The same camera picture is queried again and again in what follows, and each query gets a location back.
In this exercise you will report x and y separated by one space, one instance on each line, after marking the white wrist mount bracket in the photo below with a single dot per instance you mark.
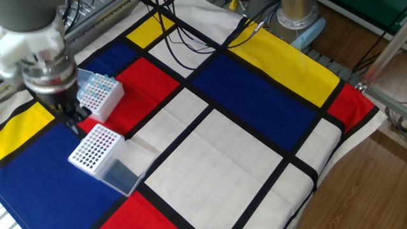
25 44

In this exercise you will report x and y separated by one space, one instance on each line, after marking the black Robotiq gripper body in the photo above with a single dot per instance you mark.
58 98

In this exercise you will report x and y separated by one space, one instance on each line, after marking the silver wrist coupling flange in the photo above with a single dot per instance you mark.
51 76

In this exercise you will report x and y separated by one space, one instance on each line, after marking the aluminium frame post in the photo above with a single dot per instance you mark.
384 54

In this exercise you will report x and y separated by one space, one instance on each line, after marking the yellow plastic clip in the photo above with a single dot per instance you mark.
233 4

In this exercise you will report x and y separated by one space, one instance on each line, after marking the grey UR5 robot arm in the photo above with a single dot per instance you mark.
28 14

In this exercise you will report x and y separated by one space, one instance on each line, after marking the blue pipette tip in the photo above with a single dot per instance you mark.
107 88
94 76
93 94
106 77
75 129
90 82
83 91
79 96
113 79
100 85

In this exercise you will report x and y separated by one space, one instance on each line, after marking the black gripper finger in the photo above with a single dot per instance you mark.
70 119
82 113

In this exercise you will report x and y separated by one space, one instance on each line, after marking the aluminium frame beam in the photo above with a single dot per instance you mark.
388 101

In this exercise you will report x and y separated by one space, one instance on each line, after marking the grey aluminium table rail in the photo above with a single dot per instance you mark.
95 25

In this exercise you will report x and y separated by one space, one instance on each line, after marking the white pipette tip box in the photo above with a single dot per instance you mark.
89 159
101 108

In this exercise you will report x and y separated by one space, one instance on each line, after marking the Mondrian pattern colour-block tablecloth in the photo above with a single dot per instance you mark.
248 95

